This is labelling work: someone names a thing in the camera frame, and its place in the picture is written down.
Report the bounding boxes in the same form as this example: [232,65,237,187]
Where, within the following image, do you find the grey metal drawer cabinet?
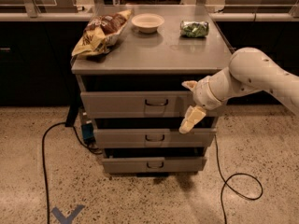
[72,6,231,174]

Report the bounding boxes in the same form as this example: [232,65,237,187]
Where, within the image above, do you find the blue power box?
[81,121,95,144]

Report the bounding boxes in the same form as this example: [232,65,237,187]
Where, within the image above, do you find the grey bottom drawer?
[102,157,206,174]

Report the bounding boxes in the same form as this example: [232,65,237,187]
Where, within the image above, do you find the green snack bag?
[180,21,209,38]

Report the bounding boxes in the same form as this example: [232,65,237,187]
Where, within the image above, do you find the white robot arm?
[179,48,299,133]

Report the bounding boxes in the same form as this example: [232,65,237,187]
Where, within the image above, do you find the black cable on left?
[41,121,103,224]

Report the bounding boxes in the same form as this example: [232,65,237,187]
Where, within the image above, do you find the white paper bowl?
[132,13,164,34]

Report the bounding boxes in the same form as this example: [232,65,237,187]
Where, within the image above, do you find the black cable on right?
[213,134,264,224]

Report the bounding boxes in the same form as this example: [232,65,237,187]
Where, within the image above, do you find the grey top drawer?
[79,90,228,119]

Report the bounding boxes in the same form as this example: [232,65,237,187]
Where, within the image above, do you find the grey middle drawer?
[93,128,216,148]

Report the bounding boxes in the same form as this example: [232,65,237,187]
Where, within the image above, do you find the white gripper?
[178,76,223,133]

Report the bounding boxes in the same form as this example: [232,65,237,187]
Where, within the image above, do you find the black cable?
[41,121,103,224]
[213,134,264,224]

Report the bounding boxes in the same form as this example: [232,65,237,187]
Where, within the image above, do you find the dark counter cabinets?
[0,14,298,106]

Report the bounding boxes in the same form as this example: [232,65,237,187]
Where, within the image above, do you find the grey drawer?
[102,157,206,174]
[93,128,216,148]
[79,90,228,119]

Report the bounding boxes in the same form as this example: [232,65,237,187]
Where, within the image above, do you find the yellow brown chip bag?
[72,9,132,56]

